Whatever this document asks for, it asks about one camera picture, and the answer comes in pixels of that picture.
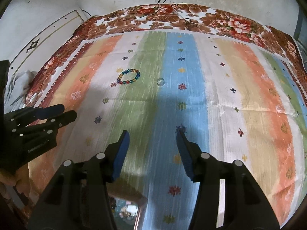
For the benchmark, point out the blue-grey window frame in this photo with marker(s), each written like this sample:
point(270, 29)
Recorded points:
point(301, 26)

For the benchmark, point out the grey cloth pile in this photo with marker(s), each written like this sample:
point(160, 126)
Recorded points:
point(16, 86)

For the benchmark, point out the person's left hand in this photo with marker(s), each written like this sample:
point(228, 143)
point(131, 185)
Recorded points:
point(7, 177)

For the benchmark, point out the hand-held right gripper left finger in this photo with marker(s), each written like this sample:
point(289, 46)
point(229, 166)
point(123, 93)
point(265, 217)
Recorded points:
point(121, 155)

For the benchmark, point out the striped pastel cloth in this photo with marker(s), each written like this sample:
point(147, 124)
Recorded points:
point(215, 100)

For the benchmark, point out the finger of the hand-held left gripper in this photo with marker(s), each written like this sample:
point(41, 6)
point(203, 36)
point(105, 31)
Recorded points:
point(40, 113)
point(57, 122)

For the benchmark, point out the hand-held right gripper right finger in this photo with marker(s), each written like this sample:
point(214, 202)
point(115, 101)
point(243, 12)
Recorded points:
point(186, 158)

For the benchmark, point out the white door panel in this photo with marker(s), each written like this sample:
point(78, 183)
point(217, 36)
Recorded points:
point(36, 33)

